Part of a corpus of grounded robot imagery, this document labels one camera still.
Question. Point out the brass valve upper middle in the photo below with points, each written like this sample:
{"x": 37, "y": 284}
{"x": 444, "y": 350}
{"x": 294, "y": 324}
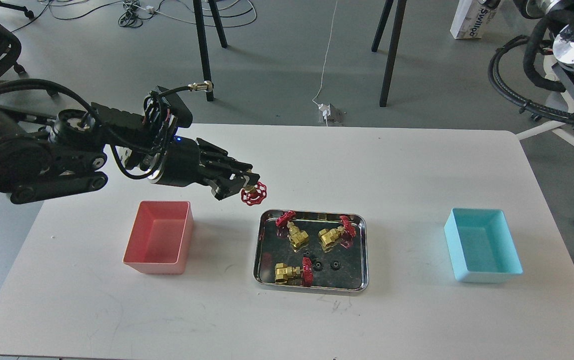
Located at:
{"x": 287, "y": 229}

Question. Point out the blue plastic box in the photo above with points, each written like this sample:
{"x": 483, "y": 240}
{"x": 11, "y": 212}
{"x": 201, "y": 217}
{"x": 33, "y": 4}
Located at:
{"x": 481, "y": 246}

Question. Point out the black stand legs right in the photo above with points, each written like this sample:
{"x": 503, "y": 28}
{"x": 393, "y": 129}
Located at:
{"x": 393, "y": 45}

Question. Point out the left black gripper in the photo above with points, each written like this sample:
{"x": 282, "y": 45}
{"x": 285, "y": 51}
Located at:
{"x": 198, "y": 161}

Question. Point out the pink plastic box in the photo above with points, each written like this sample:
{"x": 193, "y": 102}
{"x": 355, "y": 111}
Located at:
{"x": 160, "y": 238}

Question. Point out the brass valve red handle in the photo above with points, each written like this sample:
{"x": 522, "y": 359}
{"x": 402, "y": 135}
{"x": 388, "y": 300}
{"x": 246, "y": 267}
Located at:
{"x": 254, "y": 194}

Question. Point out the cardboard box with label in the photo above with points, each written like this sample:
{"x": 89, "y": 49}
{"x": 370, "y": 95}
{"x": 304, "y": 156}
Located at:
{"x": 472, "y": 17}

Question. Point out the brass valve upper right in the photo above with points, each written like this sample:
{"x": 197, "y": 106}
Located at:
{"x": 342, "y": 235}

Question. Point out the white power adapter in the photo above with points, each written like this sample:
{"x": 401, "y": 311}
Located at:
{"x": 329, "y": 115}

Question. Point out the brass valve bottom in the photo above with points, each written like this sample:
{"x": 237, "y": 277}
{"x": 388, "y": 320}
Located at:
{"x": 302, "y": 275}

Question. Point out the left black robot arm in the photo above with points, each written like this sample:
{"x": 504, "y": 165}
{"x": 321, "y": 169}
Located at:
{"x": 46, "y": 156}

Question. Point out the metal tray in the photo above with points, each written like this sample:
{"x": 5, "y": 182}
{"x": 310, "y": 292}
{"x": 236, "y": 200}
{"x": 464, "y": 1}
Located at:
{"x": 272, "y": 249}

